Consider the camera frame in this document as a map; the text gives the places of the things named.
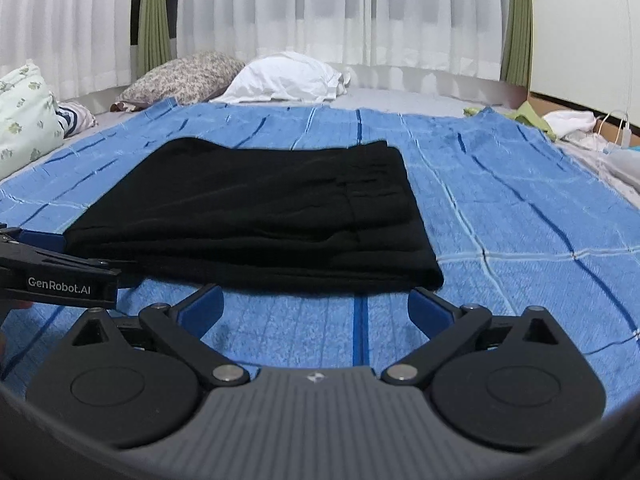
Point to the white crumpled cloth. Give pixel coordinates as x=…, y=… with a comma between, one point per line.
x=570, y=120

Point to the striped grey pillow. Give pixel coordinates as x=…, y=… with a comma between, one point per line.
x=75, y=117

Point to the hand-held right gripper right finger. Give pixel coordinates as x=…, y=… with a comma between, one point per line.
x=427, y=310

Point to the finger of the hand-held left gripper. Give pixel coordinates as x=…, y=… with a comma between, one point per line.
x=42, y=241
x=90, y=262

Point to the pale grey cloth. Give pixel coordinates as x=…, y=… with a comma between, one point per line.
x=622, y=167

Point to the white sheer curtain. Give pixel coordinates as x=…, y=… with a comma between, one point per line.
x=65, y=20
x=350, y=10

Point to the blue striped blanket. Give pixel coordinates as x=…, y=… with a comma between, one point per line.
x=500, y=210

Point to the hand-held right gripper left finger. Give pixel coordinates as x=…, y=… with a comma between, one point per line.
x=202, y=307

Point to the brown wooden board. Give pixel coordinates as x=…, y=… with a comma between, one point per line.
x=550, y=102

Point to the green patterned white pillow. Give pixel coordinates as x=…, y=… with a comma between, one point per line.
x=25, y=120

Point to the floral pillow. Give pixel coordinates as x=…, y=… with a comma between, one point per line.
x=185, y=77

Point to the green curtain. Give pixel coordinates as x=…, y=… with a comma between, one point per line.
x=517, y=35
x=155, y=25

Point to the white charger plug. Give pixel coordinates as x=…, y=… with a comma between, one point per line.
x=624, y=135

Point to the black pants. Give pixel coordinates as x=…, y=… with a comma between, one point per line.
x=250, y=210

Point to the light green cloth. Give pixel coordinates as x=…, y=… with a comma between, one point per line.
x=532, y=115

